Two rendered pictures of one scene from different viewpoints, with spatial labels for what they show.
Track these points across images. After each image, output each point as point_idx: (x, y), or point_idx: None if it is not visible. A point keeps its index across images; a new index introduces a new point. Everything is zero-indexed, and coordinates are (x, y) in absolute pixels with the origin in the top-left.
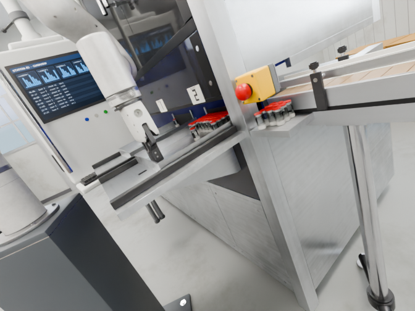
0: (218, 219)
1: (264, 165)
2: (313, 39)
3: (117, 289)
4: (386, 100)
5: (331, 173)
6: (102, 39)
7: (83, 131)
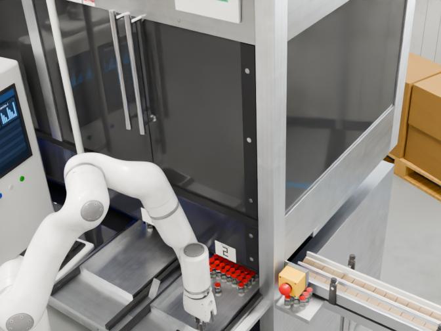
0: None
1: (276, 326)
2: (334, 204)
3: None
4: (366, 316)
5: (320, 314)
6: (207, 259)
7: None
